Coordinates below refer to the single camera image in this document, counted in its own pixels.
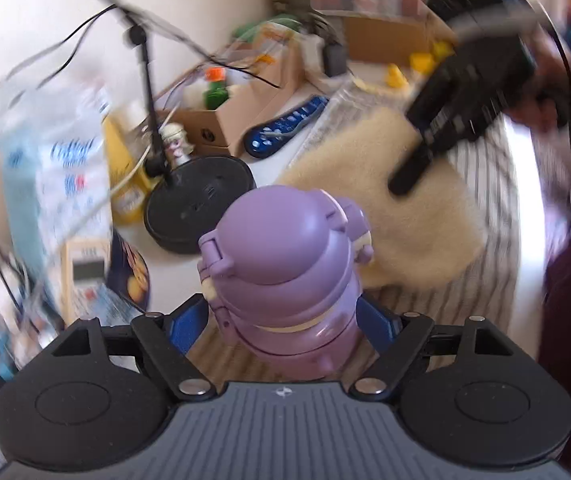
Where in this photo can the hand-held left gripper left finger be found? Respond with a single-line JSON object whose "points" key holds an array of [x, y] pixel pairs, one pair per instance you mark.
{"points": [[185, 325]]}

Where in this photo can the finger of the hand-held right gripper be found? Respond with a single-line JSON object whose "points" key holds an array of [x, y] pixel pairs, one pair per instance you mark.
{"points": [[413, 170]]}

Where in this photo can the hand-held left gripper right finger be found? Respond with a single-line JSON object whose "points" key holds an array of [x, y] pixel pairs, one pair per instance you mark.
{"points": [[378, 324]]}

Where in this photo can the cream terry towel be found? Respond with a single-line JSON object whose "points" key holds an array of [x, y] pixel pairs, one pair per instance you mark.
{"points": [[415, 230]]}

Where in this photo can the purple water bottle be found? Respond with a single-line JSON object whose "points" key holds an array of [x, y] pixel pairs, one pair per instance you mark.
{"points": [[285, 260]]}

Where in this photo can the person's right hand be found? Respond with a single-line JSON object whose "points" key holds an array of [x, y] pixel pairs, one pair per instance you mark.
{"points": [[540, 75]]}

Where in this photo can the yellow lid cream jar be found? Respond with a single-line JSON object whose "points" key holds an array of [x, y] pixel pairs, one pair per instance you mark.
{"points": [[421, 61]]}

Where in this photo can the blue cookie tin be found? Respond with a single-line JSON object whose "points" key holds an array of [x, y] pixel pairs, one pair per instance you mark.
{"points": [[133, 280]]}

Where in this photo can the yellow rubber duck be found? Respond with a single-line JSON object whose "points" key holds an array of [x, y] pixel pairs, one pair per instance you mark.
{"points": [[395, 76]]}

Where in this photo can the small brown cardboard box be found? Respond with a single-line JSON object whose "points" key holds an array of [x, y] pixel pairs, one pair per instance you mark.
{"points": [[390, 40]]}

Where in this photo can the white remote control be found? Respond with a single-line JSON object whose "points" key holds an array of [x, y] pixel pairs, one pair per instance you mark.
{"points": [[85, 270]]}

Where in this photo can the grey striped towel mat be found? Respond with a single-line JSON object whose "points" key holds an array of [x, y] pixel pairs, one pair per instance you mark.
{"points": [[490, 270]]}

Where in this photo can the black round-base stand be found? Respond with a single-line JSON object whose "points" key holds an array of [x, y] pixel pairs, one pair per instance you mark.
{"points": [[200, 200]]}

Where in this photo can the black charger adapter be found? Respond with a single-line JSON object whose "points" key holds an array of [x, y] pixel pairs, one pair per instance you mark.
{"points": [[335, 60]]}

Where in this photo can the yellow cylinder canister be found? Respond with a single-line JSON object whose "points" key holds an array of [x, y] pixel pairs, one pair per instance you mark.
{"points": [[125, 195]]}

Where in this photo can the small doll figurine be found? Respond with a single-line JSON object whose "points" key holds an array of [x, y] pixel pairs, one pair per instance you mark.
{"points": [[175, 142]]}

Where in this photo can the open cardboard box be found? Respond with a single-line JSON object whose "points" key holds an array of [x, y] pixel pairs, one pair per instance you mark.
{"points": [[215, 127]]}

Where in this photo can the white blue tissue pack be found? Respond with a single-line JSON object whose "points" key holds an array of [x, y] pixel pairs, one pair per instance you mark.
{"points": [[50, 170]]}

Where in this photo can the green bottle orange cap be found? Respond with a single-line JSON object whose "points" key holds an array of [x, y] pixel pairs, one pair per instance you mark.
{"points": [[215, 92]]}

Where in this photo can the green pouch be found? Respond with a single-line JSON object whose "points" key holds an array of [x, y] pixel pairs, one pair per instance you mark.
{"points": [[250, 27]]}

